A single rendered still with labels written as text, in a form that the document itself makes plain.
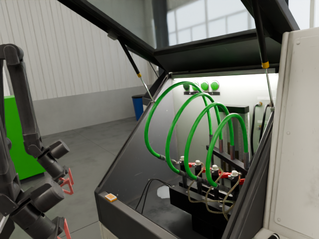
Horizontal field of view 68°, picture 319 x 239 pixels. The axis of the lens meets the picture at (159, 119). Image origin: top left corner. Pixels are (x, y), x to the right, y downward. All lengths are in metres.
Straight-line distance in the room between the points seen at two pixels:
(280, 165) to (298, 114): 0.16
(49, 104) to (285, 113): 6.81
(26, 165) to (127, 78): 4.87
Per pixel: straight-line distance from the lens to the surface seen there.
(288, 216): 0.81
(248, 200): 0.74
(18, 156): 4.06
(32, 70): 7.20
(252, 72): 1.02
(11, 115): 3.95
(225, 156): 1.02
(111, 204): 1.07
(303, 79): 0.77
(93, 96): 7.53
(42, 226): 0.73
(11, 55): 1.04
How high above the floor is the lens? 1.48
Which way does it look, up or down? 12 degrees down
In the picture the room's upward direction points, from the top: 6 degrees counter-clockwise
